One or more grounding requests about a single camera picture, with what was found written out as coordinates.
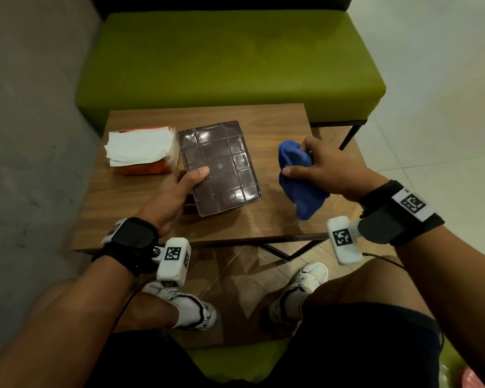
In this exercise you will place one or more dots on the person's right hand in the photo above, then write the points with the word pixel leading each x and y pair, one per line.
pixel 339 169

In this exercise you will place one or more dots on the person's left hand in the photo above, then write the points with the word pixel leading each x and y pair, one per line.
pixel 167 202

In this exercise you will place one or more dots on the person's left thumb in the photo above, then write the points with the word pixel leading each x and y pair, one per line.
pixel 192 178

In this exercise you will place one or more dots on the person's right thumb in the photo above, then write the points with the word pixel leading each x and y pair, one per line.
pixel 301 170

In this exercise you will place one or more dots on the blue cloth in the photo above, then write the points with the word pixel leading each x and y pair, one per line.
pixel 303 193

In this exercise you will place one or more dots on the brown quilted leather wallet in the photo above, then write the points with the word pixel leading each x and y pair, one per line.
pixel 222 165

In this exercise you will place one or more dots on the person's left forearm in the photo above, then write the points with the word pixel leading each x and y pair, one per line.
pixel 60 323

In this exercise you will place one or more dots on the person's right forearm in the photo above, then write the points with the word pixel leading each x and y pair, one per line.
pixel 456 286

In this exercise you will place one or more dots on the wooden low table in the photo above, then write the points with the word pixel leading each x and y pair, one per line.
pixel 275 129

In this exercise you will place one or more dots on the orange tissue pack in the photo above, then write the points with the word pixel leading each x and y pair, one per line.
pixel 143 149

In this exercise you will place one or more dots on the person's right white shoe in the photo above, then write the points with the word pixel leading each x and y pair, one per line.
pixel 299 288

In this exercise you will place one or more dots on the person's white shoe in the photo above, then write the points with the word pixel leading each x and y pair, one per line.
pixel 190 309
pixel 299 288

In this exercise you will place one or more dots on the green upholstered bench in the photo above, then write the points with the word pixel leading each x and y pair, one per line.
pixel 234 60

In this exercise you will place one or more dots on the person's right leg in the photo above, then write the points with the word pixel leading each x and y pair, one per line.
pixel 363 282

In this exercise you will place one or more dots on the person's leg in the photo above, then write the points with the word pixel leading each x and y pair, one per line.
pixel 363 282
pixel 145 311

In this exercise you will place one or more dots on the person's left white shoe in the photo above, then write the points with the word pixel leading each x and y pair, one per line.
pixel 190 309

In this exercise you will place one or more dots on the person's left leg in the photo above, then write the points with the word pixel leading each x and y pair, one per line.
pixel 145 311

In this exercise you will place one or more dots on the black shorts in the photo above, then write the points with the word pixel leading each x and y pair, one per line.
pixel 347 347

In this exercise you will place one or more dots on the green seat cushion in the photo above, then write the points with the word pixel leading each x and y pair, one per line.
pixel 238 359

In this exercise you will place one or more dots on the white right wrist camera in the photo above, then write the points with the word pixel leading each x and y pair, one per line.
pixel 343 240

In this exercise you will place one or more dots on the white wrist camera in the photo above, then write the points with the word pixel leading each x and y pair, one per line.
pixel 343 240
pixel 173 260

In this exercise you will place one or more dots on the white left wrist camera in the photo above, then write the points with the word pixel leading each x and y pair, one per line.
pixel 173 260

